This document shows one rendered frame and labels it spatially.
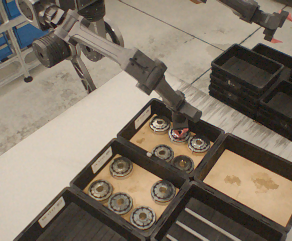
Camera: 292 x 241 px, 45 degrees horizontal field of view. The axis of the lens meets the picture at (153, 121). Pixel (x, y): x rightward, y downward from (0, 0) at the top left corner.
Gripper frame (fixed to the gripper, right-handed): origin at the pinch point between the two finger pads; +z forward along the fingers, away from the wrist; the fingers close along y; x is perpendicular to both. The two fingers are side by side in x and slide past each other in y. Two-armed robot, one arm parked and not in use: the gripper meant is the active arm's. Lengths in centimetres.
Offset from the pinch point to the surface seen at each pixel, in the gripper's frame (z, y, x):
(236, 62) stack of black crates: 39, 93, -50
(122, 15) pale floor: 90, 243, 40
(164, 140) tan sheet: 4.1, -1.9, 7.3
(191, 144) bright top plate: 1.2, -7.4, -4.8
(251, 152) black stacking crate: -1.6, -15.3, -29.9
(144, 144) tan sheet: 4.1, -3.4, 16.6
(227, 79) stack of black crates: 35, 72, -40
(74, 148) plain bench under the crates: 17, 6, 53
